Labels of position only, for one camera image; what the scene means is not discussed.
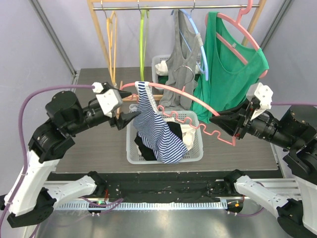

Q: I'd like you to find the pink hanger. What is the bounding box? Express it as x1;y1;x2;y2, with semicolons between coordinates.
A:
120;65;237;147
204;11;269;80

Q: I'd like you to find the blue white striped tank top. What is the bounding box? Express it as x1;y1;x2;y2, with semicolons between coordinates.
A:
133;81;188;164

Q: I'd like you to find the black tank top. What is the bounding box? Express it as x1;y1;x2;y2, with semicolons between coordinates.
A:
134;121;183;161

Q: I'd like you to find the yellow plastic hanger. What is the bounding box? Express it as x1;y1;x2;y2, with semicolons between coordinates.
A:
106;11;117;88

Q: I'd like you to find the lime green hanger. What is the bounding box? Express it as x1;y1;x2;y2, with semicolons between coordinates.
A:
139;9;149;81

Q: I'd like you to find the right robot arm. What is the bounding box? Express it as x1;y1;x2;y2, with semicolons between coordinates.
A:
210;99;317;238

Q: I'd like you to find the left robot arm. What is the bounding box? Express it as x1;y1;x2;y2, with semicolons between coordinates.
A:
0;82;137;228

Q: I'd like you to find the green tank top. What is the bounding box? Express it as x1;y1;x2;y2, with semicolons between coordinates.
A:
194;12;269;112

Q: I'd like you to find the blue plastic hanger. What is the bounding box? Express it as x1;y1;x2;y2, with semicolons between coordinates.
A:
180;9;209;81

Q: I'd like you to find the grey tank top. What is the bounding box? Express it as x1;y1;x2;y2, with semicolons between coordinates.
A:
165;10;201;95

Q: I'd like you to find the pink hanger under green top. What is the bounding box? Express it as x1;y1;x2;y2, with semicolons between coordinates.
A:
204;11;269;80

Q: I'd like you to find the white plastic laundry basket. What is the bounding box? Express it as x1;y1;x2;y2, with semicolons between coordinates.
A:
126;111;204;165

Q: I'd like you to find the white cloth in back basket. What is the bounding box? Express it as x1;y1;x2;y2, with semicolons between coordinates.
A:
154;60;201;76

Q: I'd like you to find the wooden clothes rack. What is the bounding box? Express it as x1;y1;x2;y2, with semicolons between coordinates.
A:
86;0;267;119

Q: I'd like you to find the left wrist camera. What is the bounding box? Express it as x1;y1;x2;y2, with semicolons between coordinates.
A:
92;82;123;118

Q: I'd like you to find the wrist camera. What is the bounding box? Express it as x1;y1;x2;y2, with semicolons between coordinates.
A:
92;82;123;118
246;82;273;120

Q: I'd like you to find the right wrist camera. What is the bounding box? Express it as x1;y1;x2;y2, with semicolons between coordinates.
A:
246;82;273;120

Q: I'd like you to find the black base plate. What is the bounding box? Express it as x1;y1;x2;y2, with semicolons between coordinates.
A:
47;171;285;203

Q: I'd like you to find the white slotted cable duct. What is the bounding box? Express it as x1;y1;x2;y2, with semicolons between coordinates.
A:
57;200;227;211

